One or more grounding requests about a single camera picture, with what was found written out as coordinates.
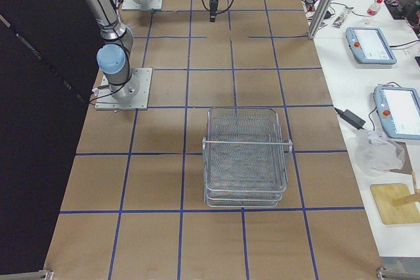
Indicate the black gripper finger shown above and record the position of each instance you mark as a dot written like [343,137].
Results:
[212,16]

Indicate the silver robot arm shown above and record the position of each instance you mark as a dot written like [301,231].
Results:
[113,57]

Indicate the far blue teach pendant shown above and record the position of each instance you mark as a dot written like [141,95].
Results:
[369,46]

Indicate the blue teach pendant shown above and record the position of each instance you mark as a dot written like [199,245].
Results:
[369,46]
[398,111]

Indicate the plastic water bottle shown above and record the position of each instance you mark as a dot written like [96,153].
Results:
[374,8]

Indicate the black power adapter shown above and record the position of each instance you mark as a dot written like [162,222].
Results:
[352,119]

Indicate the near blue teach pendant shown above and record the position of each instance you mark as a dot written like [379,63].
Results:
[398,111]

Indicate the clear plastic bag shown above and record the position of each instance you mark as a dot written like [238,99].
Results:
[375,152]

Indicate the wooden cutting board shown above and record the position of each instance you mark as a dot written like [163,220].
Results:
[395,203]

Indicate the silver wire mesh shelf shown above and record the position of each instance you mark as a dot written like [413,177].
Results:
[244,162]

